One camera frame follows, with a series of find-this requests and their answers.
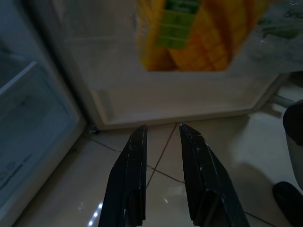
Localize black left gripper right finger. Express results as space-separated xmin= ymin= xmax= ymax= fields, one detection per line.
xmin=179 ymin=123 xmax=250 ymax=227

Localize yellow mango juice carton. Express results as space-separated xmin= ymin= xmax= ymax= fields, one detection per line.
xmin=136 ymin=0 xmax=270 ymax=72

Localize grey steel fridge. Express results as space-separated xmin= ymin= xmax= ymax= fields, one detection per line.
xmin=0 ymin=0 xmax=95 ymax=227

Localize grey fridge door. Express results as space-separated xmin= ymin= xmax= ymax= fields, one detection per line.
xmin=26 ymin=0 xmax=293 ymax=131

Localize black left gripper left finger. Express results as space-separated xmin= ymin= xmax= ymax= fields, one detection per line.
xmin=98 ymin=124 xmax=149 ymax=227

